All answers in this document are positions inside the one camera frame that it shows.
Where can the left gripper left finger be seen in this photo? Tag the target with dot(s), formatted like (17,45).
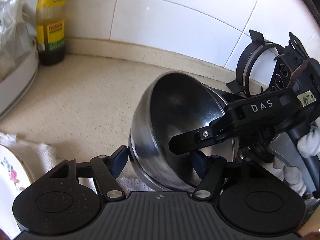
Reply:
(106,169)

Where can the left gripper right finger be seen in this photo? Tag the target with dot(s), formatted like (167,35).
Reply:
(211,171)

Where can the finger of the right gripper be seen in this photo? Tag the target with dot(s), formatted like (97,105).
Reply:
(217,132)

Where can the white gloved right hand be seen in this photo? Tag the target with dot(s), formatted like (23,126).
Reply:
(296,153)

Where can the black stove pot support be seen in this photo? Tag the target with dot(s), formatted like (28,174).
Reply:
(259,57)

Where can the top floral plate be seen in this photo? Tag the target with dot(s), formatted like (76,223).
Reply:
(15,174)

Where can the white round condiment tray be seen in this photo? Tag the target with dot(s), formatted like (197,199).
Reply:
(19,81)

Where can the yellow green label oil bottle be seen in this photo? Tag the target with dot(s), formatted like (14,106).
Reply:
(50,31)

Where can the clear plastic bag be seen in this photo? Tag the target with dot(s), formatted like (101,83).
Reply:
(12,17)

